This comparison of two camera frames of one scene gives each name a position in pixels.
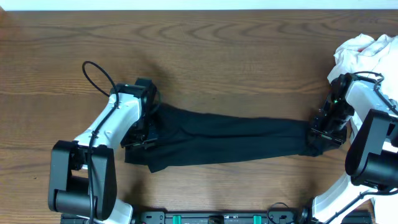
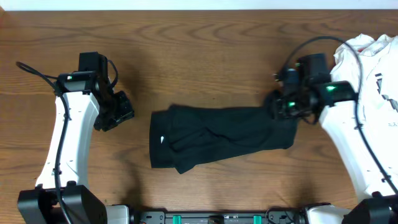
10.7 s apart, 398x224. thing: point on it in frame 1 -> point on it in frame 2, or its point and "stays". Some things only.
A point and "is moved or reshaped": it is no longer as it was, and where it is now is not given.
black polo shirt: x=185 y=137 is moved or reshaped
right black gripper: x=339 y=139 -> x=275 y=109
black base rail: x=221 y=217 stays
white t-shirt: x=359 y=53 stays
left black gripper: x=138 y=143 -> x=119 y=112
